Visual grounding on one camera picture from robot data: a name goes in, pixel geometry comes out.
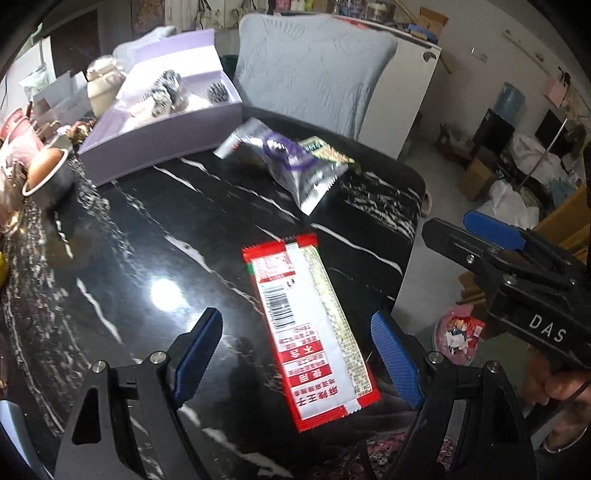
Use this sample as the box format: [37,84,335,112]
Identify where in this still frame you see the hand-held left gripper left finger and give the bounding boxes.
[54,307,223,480]

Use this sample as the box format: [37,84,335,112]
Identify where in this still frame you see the brown cardboard box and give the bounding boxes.
[459,157,499,201]

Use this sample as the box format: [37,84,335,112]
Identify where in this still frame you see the chair with light blue cover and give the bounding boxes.
[113,25,185,61]
[233,13,399,139]

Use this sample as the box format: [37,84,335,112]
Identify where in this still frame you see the black monitor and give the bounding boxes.
[475,108,515,153]

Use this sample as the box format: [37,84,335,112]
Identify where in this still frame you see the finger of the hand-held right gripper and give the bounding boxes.
[421,218,509,288]
[463,211,570,260]

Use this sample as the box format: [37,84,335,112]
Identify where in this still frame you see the cream lidded jug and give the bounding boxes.
[87,55,127,118]

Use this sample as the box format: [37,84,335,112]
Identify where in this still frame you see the gingham bow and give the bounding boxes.
[205,80,232,104]

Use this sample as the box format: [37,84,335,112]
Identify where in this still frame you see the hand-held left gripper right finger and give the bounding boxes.
[370,311,539,480]

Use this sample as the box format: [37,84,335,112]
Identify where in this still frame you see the white cabinet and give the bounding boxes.
[332,14,443,160]

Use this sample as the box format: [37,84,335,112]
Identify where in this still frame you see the gold candy wrappers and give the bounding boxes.
[65,117,98,146]

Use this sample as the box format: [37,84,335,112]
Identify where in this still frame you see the blue water bottle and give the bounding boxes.
[496,82,527,121]

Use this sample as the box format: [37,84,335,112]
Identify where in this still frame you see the pink plastic bag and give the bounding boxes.
[0,134,47,171]

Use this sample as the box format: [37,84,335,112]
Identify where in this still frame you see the metal bowl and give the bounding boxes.
[21,148,77,210]

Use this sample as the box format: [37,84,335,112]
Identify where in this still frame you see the pink trash bin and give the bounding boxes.
[434,305,488,367]

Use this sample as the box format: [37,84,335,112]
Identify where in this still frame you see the lavender gift box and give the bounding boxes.
[76,28,243,185]

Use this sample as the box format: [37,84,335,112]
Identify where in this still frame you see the long red and white packet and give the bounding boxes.
[241,233,380,433]

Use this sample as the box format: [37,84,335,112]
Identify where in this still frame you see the person's right hand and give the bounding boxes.
[531,348,591,416]

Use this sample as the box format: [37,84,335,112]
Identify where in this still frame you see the silver and purple snack packet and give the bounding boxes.
[213,117,349,216]

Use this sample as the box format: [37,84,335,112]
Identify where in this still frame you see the green and white packet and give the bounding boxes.
[295,136,356,167]

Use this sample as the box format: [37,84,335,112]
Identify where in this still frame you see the orange round fruit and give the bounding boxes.
[27,147,65,188]

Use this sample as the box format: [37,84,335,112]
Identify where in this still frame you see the white cardboard box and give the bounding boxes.
[32,71,93,123]

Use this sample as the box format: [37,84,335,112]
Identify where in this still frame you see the gingham plush toy with glasses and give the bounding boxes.
[129,69,188,121]

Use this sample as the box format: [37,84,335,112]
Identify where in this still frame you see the open cardboard box on cabinet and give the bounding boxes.
[418,7,450,35]

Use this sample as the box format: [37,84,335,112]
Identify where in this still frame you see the white plastic bag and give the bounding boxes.
[489,180,541,229]

